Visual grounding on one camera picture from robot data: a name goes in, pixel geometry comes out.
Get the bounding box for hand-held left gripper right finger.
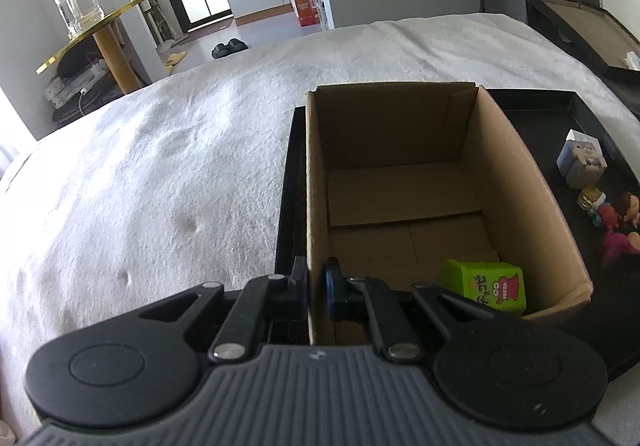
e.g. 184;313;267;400
325;257;481;363

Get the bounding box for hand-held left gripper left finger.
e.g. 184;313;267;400
135;256;309;363

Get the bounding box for green toy box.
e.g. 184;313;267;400
441;258;525;317

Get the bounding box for cardboard box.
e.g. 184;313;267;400
305;82;594;345

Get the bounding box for black tray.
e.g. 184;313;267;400
274;88;640;382

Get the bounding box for small gold figurine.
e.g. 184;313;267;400
577;186;608;213

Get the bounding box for white cube figurine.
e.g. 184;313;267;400
557;128;607;189

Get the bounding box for pink bear toy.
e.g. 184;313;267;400
601;228;640;268

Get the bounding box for brown-haired figurine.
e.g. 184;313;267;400
594;191;640;232

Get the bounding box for orange carton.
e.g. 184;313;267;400
290;0;321;28

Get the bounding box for black stool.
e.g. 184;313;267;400
49;33;132;128

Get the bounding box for white fan stand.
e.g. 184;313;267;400
144;0;177;53

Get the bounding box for gold round side table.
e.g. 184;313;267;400
35;0;171;95

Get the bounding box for white power strip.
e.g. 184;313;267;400
46;68;108;103

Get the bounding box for black storage box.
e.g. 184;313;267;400
525;0;640;83

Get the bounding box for clear glass jar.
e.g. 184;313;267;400
54;0;105;40

